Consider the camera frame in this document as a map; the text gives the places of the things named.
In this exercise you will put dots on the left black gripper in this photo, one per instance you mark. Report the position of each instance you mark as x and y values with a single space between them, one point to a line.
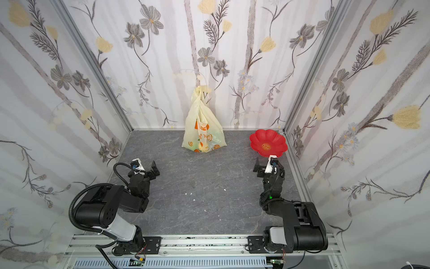
148 172

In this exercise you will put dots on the red flower-shaped plate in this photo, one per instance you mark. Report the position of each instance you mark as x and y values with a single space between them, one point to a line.
268 142

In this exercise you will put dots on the yellow plastic bag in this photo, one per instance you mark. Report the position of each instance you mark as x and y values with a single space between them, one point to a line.
203 132

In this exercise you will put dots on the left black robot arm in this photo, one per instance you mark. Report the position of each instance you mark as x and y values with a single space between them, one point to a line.
95 209

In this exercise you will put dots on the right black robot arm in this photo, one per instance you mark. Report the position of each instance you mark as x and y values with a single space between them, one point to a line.
302 228

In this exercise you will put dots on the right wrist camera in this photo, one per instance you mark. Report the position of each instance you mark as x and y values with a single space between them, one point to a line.
271 164

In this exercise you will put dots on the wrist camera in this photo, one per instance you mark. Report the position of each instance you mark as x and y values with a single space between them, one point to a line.
137 166
271 164

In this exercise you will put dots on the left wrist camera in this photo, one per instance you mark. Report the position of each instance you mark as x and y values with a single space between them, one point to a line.
137 166

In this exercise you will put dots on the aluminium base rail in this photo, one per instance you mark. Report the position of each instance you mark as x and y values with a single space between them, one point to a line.
82 254

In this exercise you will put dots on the white perforated cable duct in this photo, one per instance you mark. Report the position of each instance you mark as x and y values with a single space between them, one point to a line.
193 263

